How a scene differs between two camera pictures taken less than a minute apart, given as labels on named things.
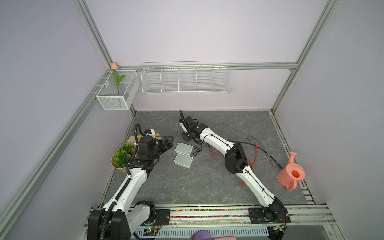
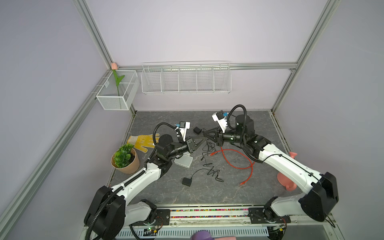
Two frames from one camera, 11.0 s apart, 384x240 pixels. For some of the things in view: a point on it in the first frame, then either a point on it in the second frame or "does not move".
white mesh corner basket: (108, 97) does not move
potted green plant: (121, 157) does not move
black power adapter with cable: (210, 147) → (187, 181)
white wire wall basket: (186, 77) does not move
